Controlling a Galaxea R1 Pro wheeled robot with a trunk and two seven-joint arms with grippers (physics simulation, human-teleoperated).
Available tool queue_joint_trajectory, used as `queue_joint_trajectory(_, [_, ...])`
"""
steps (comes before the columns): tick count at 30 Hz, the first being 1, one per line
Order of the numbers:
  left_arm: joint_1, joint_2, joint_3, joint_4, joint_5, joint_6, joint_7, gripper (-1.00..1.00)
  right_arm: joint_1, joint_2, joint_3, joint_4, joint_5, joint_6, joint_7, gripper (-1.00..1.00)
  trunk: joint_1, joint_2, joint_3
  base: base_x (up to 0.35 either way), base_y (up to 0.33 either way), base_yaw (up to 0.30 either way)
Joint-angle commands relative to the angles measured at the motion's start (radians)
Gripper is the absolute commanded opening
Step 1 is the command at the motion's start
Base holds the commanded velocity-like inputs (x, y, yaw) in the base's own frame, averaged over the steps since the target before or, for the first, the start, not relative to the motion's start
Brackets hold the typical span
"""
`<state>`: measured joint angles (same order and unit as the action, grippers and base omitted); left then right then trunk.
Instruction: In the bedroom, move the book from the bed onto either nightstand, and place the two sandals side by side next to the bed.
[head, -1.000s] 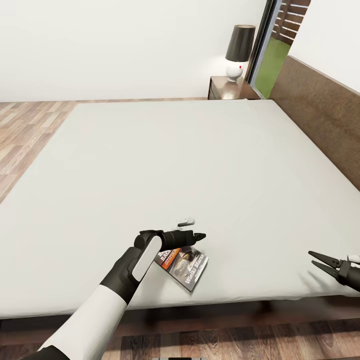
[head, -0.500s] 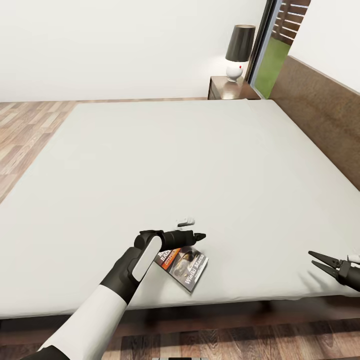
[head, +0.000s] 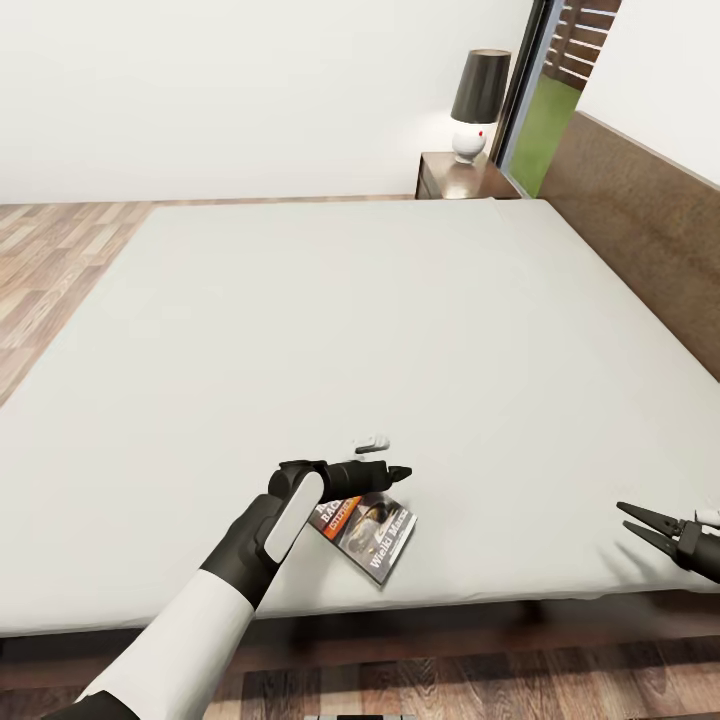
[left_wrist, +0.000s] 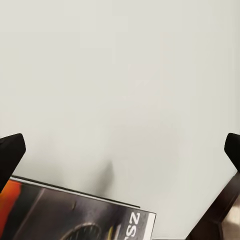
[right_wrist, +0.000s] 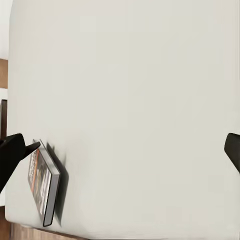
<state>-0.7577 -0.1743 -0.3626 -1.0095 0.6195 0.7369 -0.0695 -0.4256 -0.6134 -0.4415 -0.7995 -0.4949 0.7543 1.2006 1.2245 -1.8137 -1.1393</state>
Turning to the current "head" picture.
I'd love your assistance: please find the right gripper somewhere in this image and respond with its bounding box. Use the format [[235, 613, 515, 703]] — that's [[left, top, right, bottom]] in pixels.
[[616, 501, 720, 584]]

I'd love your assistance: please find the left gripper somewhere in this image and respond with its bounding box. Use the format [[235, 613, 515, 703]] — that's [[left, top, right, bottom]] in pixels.
[[339, 460, 412, 500]]

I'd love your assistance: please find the hardback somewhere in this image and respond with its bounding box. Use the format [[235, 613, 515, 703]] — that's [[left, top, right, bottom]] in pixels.
[[307, 491, 417, 585]]

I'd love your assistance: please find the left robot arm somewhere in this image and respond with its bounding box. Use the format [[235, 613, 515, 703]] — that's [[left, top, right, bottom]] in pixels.
[[39, 433, 412, 720]]

